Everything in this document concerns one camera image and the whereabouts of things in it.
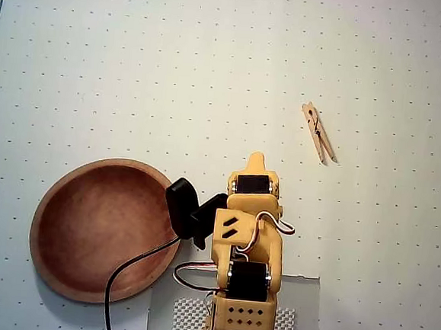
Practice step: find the yellow gripper body with servo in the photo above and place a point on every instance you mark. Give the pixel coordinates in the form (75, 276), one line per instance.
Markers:
(250, 202)

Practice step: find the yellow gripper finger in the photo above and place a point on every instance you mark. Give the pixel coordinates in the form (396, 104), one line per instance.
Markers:
(257, 163)

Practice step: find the wooden clothespin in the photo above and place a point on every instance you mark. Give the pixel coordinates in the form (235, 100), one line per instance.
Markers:
(316, 130)

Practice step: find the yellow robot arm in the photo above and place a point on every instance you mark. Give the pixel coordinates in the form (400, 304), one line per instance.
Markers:
(271, 253)

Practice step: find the brown wooden bowl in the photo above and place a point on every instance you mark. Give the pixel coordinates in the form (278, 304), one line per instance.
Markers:
(97, 220)

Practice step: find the white dotted grid mat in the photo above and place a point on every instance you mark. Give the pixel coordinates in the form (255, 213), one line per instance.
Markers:
(212, 76)

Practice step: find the white grid anti-slip mat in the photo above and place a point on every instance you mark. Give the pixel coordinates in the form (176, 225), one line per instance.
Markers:
(189, 315)

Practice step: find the yellow slotted camera mount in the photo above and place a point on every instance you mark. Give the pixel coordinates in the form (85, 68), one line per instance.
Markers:
(246, 228)

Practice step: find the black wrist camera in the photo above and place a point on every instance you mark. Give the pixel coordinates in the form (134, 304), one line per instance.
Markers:
(181, 204)

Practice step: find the grey base plate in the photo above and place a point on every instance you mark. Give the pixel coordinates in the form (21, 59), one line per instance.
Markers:
(302, 293)

